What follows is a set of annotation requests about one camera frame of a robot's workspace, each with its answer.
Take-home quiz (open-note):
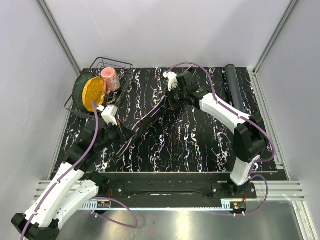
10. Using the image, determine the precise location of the right aluminium frame post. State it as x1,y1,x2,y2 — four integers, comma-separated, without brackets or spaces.
254,0,301,72

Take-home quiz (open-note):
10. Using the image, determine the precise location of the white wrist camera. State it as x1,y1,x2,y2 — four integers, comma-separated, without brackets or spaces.
163,71,179,92
96,104,118,126

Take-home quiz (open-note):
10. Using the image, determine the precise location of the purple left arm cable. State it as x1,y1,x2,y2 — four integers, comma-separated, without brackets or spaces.
19,100,140,240

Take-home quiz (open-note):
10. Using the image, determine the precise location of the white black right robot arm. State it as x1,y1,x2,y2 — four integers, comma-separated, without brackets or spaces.
163,69,268,199

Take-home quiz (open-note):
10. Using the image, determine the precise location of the left aluminium frame post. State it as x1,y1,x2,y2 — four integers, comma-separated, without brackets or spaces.
36,0,81,74

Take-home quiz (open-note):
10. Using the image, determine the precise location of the pink patterned mug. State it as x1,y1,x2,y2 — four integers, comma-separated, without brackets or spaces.
100,67,121,94

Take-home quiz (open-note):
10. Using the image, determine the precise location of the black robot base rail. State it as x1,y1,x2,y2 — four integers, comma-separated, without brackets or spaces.
85,172,257,208

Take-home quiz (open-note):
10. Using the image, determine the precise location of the yellow dotted plate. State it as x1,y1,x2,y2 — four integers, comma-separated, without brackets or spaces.
82,76,105,112

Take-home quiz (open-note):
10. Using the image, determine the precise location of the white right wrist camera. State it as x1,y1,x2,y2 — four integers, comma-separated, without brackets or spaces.
163,71,179,92

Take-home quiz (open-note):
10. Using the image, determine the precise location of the black wire dish rack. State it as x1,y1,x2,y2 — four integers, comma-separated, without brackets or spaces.
64,57,134,119

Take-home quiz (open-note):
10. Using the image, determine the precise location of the black sport racket bag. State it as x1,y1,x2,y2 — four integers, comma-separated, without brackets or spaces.
116,65,196,157

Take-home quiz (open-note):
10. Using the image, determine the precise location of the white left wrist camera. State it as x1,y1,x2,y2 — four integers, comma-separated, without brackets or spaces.
96,104,118,126

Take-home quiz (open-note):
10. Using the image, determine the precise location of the dark green plate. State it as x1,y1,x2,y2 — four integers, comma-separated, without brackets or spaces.
72,72,94,110

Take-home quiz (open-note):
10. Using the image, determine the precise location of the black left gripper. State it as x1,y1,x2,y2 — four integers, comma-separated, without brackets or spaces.
95,118,136,152

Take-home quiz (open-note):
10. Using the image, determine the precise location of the aluminium front frame rail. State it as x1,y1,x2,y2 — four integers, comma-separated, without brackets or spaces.
32,179,320,240

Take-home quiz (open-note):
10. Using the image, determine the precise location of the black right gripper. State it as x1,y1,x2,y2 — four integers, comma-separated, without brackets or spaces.
164,85,188,111

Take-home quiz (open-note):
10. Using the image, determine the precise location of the black shuttlecock tube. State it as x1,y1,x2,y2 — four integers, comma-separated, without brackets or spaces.
224,64,245,112

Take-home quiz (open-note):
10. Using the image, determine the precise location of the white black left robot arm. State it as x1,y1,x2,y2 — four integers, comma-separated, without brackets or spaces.
11,124,126,240

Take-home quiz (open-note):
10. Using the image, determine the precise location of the aluminium frame post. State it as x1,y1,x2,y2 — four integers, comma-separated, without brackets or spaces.
36,0,81,74
254,0,301,72

